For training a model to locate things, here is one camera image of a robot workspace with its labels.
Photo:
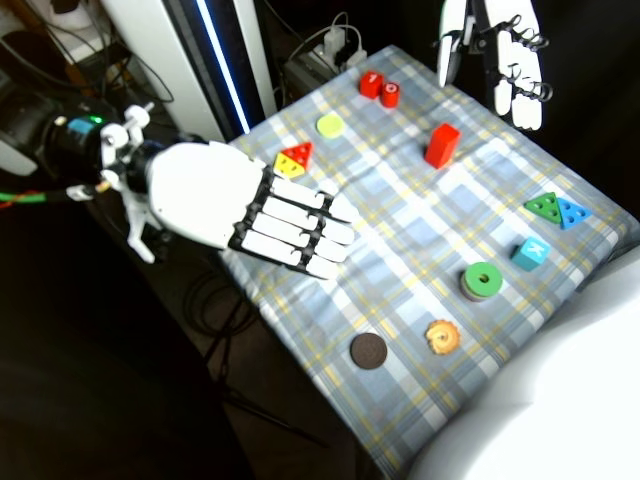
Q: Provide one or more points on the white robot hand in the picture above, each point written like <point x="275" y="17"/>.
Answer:
<point x="522" y="55"/>
<point x="200" y="190"/>

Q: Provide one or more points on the red rectangular block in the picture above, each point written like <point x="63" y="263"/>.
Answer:
<point x="442" y="147"/>

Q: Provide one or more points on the red triangle block with holes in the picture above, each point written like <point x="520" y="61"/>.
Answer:
<point x="301" y="152"/>

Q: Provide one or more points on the green triangle block with holes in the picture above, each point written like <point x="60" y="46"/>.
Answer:
<point x="544" y="207"/>

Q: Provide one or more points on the blue triangle block with holes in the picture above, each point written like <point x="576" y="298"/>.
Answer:
<point x="572" y="214"/>

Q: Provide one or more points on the white column with blue light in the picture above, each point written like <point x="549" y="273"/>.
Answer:
<point x="165" y="60"/>

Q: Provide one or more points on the red cylinder with hole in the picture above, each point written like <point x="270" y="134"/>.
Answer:
<point x="390" y="96"/>

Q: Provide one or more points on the yellow-green round disc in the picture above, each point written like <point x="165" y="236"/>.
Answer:
<point x="330" y="125"/>

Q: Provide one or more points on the red cube with number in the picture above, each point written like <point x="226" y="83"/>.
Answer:
<point x="370" y="85"/>

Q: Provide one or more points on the grey box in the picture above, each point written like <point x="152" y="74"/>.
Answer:
<point x="307" y="67"/>

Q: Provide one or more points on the white power strip with plugs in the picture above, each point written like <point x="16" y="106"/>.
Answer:
<point x="337" y="45"/>

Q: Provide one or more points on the blue cube with letter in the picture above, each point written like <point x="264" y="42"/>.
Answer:
<point x="529" y="254"/>

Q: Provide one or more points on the blue plaid table cloth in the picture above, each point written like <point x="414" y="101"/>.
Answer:
<point x="400" y="250"/>

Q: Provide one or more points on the dark brown toy cookie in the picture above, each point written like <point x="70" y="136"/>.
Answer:
<point x="368" y="351"/>

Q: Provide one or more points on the yellow toy cookie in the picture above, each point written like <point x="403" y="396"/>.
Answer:
<point x="443" y="338"/>

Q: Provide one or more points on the white robot body shell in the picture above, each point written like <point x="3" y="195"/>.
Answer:
<point x="550" y="400"/>

